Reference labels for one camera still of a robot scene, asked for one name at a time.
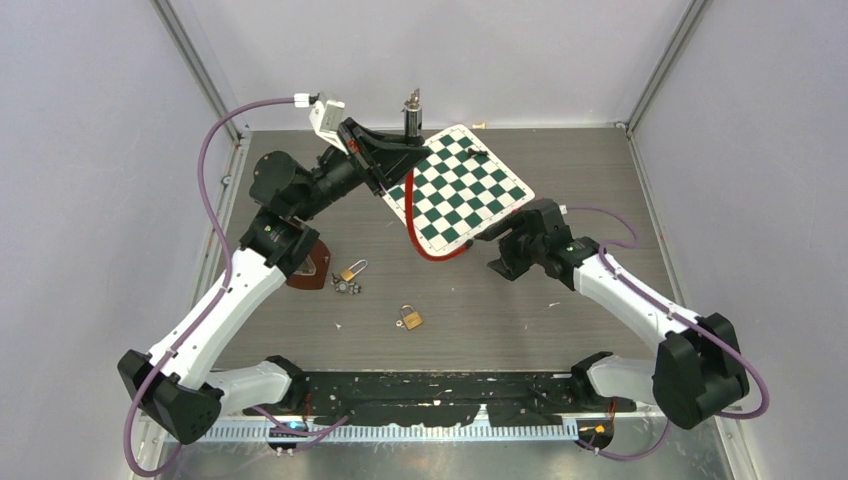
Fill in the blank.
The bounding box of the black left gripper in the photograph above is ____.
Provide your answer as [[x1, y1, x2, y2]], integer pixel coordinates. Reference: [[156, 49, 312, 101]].
[[294, 118, 430, 222]]

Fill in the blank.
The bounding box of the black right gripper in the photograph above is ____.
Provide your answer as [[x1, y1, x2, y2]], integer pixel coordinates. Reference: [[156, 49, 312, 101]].
[[475, 210, 546, 282]]

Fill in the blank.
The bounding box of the red cable lock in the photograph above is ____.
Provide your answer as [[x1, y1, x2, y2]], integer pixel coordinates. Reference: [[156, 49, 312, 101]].
[[400, 89, 475, 264]]

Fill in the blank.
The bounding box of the brass padlock with long shackle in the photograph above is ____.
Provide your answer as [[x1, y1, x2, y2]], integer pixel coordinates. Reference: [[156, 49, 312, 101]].
[[396, 304, 423, 331]]

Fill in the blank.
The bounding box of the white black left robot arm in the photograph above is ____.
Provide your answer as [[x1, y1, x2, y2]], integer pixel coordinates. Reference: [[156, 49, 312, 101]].
[[118, 118, 430, 445]]

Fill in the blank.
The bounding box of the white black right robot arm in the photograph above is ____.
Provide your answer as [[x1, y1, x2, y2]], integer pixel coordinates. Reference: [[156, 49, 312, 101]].
[[476, 199, 753, 430]]

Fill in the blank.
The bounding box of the green white chess mat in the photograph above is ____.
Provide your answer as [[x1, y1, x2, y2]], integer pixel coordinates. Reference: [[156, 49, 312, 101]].
[[412, 124, 535, 257]]

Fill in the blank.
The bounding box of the black chess piece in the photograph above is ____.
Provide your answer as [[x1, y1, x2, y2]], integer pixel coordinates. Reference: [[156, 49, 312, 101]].
[[466, 148, 489, 157]]

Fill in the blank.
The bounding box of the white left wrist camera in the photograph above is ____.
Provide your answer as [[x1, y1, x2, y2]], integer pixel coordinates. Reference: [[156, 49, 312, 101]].
[[309, 92, 346, 153]]

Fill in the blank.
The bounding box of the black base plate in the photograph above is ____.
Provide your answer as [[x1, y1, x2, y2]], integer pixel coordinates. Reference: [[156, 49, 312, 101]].
[[263, 371, 636, 427]]

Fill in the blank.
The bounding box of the left aluminium frame post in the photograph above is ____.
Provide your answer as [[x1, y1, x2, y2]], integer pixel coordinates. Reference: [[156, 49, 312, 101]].
[[150, 0, 240, 118]]

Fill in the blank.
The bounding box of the aluminium corner frame post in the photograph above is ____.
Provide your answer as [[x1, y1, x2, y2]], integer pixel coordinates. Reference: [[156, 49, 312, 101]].
[[615, 0, 712, 139]]

